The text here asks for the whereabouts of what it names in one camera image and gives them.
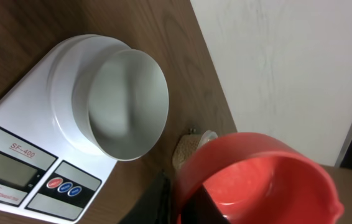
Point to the clear plastic soybean container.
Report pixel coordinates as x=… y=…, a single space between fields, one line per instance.
x=189 y=144

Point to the red plastic measuring scoop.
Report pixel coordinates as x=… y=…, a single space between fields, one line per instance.
x=254 y=178

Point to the white digital kitchen scale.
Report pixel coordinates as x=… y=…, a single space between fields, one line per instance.
x=51 y=167

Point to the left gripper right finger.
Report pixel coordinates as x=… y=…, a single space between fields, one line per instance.
x=201 y=209

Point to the white round bowl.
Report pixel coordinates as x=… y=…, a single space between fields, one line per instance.
x=121 y=104

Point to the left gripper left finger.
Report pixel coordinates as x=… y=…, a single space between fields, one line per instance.
x=153 y=207

